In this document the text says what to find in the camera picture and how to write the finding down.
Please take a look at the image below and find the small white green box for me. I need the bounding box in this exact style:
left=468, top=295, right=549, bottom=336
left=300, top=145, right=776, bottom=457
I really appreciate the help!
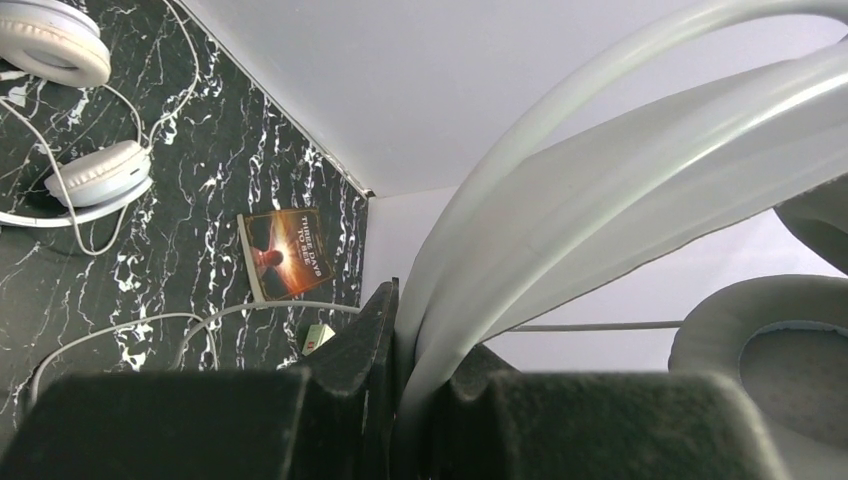
left=301, top=324, right=335, bottom=356

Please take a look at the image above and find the orange brown paperback book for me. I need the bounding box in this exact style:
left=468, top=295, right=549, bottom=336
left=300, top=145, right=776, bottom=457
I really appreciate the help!
left=236, top=208, right=335, bottom=302

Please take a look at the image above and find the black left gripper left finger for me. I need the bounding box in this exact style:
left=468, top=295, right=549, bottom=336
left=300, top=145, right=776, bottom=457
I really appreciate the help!
left=1, top=281, right=399, bottom=479

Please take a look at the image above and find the small white on-ear headphones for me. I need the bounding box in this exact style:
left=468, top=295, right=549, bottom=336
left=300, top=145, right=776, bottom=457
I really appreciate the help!
left=0, top=0, right=201, bottom=257

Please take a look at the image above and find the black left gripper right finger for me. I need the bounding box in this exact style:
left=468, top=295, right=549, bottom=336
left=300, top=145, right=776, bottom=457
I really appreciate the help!
left=423, top=345, right=789, bottom=479

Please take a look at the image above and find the large white over-ear headphones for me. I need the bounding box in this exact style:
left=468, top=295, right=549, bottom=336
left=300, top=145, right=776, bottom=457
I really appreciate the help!
left=385, top=1, right=847, bottom=479

